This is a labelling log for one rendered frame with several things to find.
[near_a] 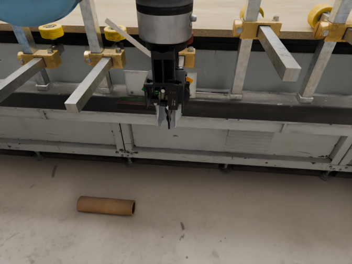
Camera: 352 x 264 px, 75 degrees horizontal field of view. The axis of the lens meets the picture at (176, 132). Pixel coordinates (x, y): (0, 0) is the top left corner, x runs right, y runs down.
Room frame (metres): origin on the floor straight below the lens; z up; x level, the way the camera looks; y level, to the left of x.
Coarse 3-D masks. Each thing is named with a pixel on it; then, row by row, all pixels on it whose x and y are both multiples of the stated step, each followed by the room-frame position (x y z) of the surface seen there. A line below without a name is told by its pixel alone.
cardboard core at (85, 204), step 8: (80, 200) 0.70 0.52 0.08; (88, 200) 0.70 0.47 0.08; (96, 200) 0.70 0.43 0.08; (104, 200) 0.70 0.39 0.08; (112, 200) 0.70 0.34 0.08; (120, 200) 0.70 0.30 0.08; (128, 200) 0.70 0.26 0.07; (80, 208) 0.66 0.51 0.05; (88, 208) 0.66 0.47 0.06; (96, 208) 0.66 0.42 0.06; (104, 208) 0.66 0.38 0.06; (112, 208) 0.66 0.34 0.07; (120, 208) 0.65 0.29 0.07; (128, 208) 0.65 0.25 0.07
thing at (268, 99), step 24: (24, 96) 0.78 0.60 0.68; (48, 96) 0.77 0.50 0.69; (96, 96) 0.75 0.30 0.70; (120, 96) 0.75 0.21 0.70; (144, 96) 0.74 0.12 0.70; (216, 96) 0.74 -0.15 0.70; (240, 96) 0.72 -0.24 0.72; (264, 96) 0.74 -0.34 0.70; (288, 96) 0.74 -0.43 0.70; (312, 96) 0.74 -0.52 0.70; (288, 120) 0.69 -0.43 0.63; (312, 120) 0.68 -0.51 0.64; (336, 120) 0.67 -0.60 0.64
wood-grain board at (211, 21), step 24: (96, 0) 1.41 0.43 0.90; (120, 0) 1.41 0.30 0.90; (216, 0) 1.41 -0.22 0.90; (240, 0) 1.41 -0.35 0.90; (264, 0) 1.41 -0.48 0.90; (288, 0) 1.41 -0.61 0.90; (312, 0) 1.41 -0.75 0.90; (0, 24) 0.97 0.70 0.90; (72, 24) 0.96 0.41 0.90; (120, 24) 0.96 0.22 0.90; (192, 24) 0.96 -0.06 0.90; (216, 24) 0.96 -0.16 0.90; (288, 24) 0.96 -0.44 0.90
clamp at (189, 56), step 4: (180, 52) 0.74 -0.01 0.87; (184, 52) 0.74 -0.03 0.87; (188, 52) 0.74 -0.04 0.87; (192, 52) 0.74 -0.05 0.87; (184, 56) 0.74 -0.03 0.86; (188, 56) 0.74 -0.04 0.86; (192, 56) 0.73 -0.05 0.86; (184, 60) 0.74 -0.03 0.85; (188, 60) 0.74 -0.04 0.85; (192, 60) 0.73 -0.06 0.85; (184, 64) 0.74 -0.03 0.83; (188, 64) 0.74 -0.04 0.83; (192, 64) 0.73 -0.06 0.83
